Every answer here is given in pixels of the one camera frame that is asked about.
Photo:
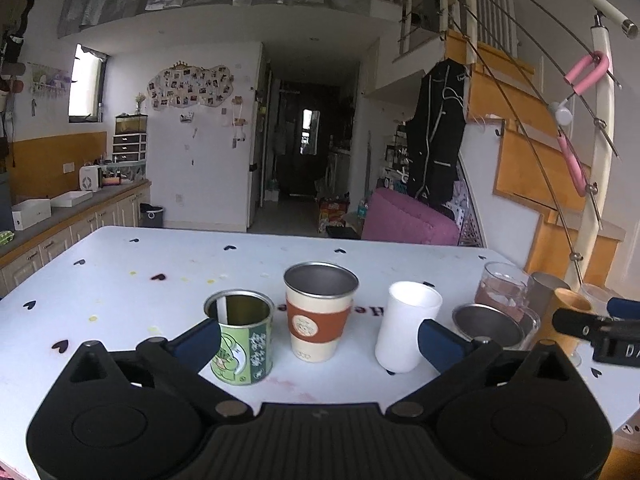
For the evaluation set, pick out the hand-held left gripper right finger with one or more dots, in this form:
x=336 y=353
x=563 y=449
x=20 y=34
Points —
x=441 y=343

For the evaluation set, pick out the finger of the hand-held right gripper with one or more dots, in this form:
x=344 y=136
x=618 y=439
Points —
x=580 y=324
x=625 y=307

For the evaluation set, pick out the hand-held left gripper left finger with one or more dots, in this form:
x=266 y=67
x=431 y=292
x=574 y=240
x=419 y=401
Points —
x=196 y=344

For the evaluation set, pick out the white cup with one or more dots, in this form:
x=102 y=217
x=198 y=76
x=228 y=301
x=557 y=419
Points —
x=400 y=325

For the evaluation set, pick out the wooden cup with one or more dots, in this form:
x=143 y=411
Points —
x=565 y=302

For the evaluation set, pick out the short steel cup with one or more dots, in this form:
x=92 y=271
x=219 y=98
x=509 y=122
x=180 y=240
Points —
x=485 y=325

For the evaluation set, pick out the green printed tin cup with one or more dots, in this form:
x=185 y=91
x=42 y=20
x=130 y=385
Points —
x=245 y=355

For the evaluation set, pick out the grey metal cup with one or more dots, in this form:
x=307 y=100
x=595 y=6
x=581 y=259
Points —
x=542 y=287

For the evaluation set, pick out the clear glass cup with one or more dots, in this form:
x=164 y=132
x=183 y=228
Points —
x=502 y=287

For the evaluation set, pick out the metal cup with orange sleeve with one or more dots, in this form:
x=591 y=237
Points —
x=315 y=325

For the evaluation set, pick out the small clear glass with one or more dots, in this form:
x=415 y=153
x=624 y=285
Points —
x=597 y=295

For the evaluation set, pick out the pink sofa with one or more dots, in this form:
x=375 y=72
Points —
x=410 y=220

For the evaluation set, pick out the dark trash bin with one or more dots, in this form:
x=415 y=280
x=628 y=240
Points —
x=151 y=216

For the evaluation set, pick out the pink foam bar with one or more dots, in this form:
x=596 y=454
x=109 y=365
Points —
x=572 y=165

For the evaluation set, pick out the white stair railing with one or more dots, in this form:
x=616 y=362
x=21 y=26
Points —
x=602 y=150

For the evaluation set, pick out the colourful cardboard box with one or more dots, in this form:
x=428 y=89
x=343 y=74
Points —
x=334 y=215

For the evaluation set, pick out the wooden staircase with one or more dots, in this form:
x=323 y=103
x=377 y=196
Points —
x=530 y=160

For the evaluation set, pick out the kitchen counter cabinet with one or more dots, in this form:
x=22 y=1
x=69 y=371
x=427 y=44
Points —
x=60 y=235

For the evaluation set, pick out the white flat tray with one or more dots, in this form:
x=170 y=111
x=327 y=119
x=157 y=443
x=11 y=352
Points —
x=71 y=199

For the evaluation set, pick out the white door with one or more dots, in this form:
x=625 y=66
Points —
x=254 y=160

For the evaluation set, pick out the white small appliance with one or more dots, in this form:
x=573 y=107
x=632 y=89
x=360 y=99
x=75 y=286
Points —
x=88 y=178

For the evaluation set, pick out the small drawer organizer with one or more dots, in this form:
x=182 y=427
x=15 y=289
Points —
x=129 y=147

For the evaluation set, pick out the white box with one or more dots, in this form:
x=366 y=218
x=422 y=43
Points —
x=30 y=214

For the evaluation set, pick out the black hanging coat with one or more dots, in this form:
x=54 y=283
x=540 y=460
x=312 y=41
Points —
x=435 y=130

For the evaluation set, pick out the fish tank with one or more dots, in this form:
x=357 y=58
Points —
x=131 y=124

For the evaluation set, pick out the pink foam grip loop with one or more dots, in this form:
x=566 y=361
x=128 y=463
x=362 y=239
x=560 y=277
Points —
x=590 y=71

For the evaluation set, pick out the photo collage board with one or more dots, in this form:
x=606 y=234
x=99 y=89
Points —
x=190 y=85

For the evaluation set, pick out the window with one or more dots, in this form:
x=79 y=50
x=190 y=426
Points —
x=85 y=85

